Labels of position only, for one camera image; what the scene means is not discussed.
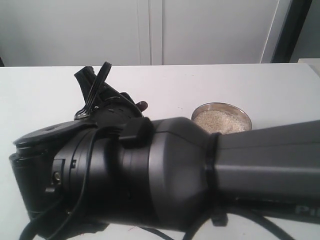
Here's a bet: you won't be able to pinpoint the steel bowl with rice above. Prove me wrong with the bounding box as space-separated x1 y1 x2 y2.
191 102 253 134

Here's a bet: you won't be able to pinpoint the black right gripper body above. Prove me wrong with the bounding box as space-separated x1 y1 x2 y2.
74 64 143 128

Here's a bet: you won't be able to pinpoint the white cabinet doors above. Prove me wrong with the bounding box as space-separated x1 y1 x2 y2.
0 0 292 67

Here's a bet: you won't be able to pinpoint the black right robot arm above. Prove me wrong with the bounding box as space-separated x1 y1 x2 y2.
9 62 320 240

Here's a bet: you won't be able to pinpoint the brown wooden spoon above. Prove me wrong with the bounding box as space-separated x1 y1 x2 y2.
135 101 148 112

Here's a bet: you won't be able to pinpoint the dark post at right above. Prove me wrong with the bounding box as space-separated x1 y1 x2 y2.
270 0 313 63

